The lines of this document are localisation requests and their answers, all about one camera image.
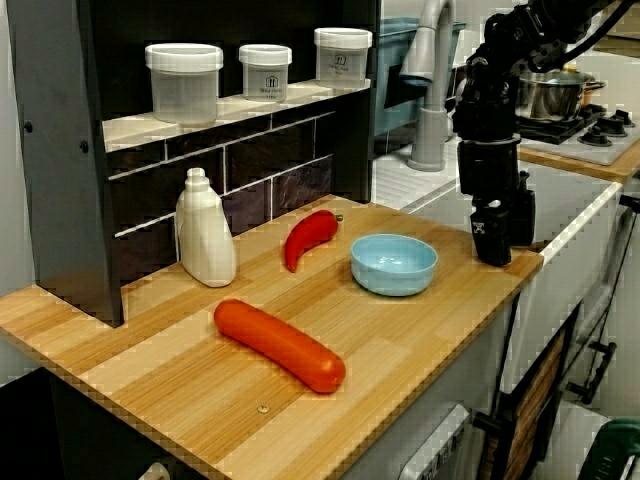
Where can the toy oven door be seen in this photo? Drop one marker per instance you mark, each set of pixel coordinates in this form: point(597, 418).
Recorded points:
point(535, 400)

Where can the red toy chili pepper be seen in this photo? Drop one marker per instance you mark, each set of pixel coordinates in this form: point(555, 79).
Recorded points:
point(310, 235)

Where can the toy stove top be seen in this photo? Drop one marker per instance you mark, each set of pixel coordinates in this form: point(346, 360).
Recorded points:
point(612, 150)

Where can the grey toy faucet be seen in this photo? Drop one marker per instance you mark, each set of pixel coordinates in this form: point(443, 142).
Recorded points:
point(431, 125)

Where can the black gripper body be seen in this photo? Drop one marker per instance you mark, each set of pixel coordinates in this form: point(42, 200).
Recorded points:
point(487, 167)

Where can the dark toy kitchen shelf unit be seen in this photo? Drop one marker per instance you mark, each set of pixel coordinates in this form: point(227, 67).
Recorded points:
point(65, 150)

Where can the light blue bowl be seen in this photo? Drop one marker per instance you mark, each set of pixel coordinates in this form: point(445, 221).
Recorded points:
point(392, 270)

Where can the large clear plastic jar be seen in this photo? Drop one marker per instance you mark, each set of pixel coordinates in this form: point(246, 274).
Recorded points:
point(184, 85)

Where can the black stove knob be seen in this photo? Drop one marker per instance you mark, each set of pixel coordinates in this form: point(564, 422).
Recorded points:
point(596, 136)
point(617, 122)

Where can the medium clear plastic jar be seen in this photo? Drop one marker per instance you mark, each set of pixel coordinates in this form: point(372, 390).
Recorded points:
point(343, 55)

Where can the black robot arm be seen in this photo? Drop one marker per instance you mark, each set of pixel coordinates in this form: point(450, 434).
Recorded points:
point(487, 100)

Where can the steel toy pot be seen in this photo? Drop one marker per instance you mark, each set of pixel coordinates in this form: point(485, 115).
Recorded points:
point(550, 97)

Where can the blue plastic bin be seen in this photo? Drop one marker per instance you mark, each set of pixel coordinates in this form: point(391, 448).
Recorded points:
point(395, 50)

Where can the small clear plastic jar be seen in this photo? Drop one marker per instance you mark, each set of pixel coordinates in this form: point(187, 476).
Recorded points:
point(265, 72)

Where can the green plastic object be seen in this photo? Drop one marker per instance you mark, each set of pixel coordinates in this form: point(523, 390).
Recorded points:
point(617, 450)

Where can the orange toy sausage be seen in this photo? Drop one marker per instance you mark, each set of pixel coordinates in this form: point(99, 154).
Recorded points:
point(280, 342)

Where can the white toy kitchen sink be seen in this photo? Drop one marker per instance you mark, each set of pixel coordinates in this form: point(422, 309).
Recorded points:
point(565, 210)

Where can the white toy detergent bottle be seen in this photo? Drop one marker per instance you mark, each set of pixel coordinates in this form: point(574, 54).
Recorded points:
point(205, 240)

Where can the white toy dishwasher door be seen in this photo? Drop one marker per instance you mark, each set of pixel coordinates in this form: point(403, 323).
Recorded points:
point(435, 450)

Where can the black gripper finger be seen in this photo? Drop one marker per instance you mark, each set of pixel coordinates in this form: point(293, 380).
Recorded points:
point(524, 220)
point(492, 240)

